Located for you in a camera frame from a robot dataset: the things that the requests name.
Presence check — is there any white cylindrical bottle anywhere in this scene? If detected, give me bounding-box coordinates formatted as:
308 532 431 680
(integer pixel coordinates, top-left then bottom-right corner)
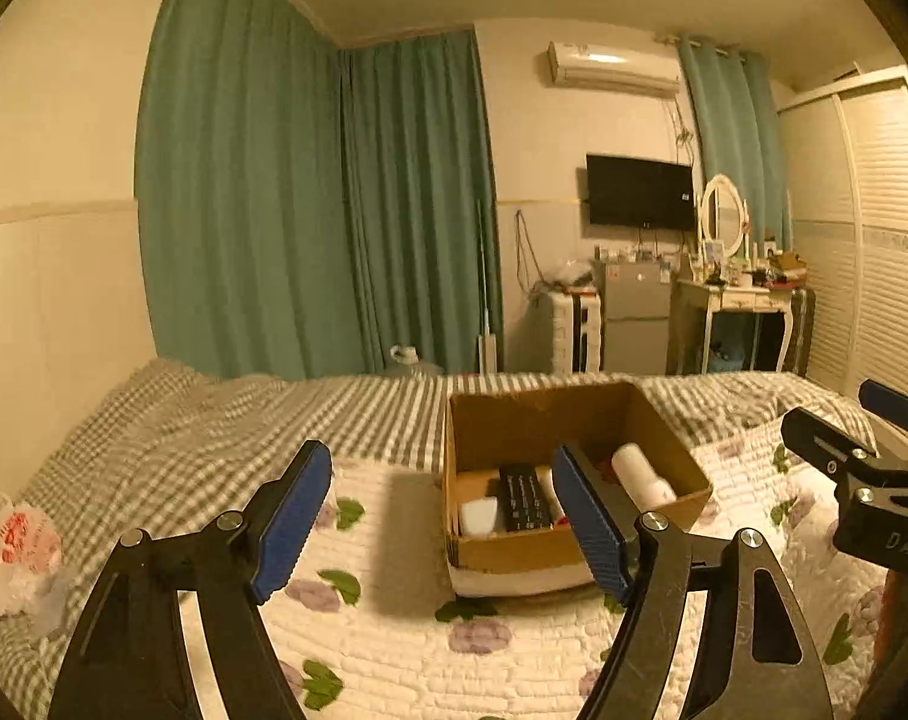
610 442 677 511

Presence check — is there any black remote control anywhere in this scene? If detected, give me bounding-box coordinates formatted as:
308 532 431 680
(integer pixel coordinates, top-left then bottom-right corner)
498 463 553 533

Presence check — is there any light blue earbuds case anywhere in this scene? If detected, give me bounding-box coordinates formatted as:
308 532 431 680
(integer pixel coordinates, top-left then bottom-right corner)
459 496 501 538

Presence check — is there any white tube red cap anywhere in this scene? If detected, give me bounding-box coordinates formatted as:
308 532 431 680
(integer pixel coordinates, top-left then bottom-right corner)
537 466 570 527

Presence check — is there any person's hand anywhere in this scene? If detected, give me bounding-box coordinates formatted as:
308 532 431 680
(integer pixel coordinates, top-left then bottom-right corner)
874 571 908 668

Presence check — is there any dark suitcase by wardrobe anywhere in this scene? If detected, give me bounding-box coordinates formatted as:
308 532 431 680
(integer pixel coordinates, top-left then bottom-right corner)
783 288 817 377

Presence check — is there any blue laundry basket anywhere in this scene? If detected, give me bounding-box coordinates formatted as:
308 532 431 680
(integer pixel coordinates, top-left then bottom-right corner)
708 343 750 372

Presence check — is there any white red plastic bag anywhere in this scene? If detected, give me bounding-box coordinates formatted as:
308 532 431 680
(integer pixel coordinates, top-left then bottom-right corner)
0 494 61 617

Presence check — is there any white dressing table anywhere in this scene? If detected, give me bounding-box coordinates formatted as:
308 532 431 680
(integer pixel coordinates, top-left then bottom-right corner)
666 280 794 376

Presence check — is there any brown cardboard box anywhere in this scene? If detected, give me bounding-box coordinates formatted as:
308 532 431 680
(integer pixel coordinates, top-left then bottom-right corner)
442 380 712 598

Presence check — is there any grey checked bed sheet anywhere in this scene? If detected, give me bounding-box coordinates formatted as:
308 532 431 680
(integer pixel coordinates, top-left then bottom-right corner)
0 356 876 717

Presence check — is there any white floral quilted mat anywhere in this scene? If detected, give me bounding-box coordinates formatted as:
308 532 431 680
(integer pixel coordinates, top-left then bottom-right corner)
262 424 885 718

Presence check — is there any silver mini fridge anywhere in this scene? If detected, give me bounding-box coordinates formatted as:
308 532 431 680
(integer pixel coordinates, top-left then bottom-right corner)
594 260 670 376

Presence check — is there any white oval vanity mirror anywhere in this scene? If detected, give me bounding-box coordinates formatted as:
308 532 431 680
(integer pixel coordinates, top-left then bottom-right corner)
698 174 748 259

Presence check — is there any white ribbed suitcase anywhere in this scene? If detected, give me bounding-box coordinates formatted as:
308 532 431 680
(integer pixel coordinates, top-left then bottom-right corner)
534 289 604 376

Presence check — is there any white louvered wardrobe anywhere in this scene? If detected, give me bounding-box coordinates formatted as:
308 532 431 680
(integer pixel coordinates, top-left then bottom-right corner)
779 67 908 397

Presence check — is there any clear water jug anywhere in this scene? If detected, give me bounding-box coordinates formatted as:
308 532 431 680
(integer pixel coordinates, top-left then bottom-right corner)
383 344 444 379

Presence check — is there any small green window curtain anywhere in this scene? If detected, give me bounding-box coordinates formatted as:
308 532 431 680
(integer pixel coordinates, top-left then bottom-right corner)
677 36 790 249

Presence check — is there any white air conditioner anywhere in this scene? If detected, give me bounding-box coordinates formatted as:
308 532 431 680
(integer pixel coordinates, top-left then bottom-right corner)
548 41 682 98

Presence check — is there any large green curtain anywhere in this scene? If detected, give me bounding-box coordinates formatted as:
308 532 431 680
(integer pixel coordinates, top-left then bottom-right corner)
134 0 502 380

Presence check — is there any black wall television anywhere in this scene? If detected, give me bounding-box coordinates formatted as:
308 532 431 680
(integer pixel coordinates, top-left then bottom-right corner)
586 154 696 232

